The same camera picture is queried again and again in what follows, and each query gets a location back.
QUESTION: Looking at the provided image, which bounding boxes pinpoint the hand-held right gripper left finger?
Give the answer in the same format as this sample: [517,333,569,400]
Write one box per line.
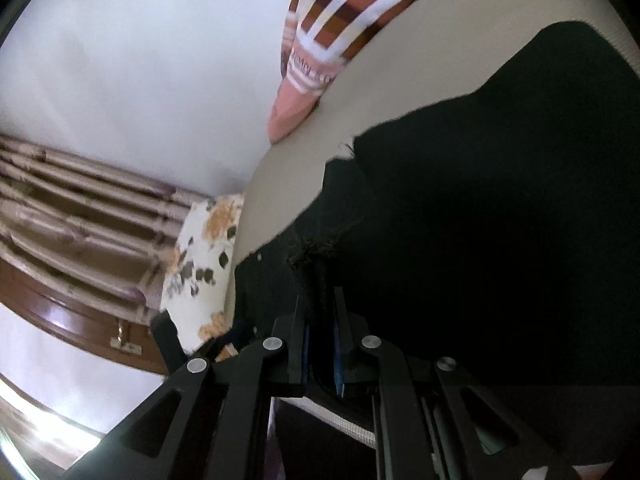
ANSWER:
[62,294,312,480]

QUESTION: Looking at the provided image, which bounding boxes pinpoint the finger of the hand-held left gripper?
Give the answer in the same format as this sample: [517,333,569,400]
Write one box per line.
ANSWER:
[150,310,193,376]

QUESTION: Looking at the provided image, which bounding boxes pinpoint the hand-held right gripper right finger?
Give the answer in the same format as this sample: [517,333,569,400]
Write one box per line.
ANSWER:
[330,285,583,480]

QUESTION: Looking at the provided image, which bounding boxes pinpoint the black pants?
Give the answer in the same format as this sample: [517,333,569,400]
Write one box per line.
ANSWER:
[232,20,640,467]

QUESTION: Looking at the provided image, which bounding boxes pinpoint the metal door latch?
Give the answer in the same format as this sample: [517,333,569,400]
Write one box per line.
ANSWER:
[110,319,142,356]

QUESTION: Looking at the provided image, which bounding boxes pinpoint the floral pillow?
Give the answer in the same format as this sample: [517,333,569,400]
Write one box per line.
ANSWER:
[160,192,247,356]

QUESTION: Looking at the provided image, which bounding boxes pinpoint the brown wooden door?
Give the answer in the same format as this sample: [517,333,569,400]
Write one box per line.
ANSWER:
[0,255,172,377]

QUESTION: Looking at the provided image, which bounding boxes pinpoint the pink patterned curtain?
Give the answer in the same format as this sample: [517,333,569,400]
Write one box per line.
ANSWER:
[0,132,195,313]

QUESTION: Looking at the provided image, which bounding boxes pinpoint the beige mattress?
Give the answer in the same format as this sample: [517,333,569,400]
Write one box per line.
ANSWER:
[222,0,640,450]

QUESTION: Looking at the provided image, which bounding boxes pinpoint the checked brown white pillow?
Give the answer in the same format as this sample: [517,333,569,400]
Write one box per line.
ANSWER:
[267,0,462,145]

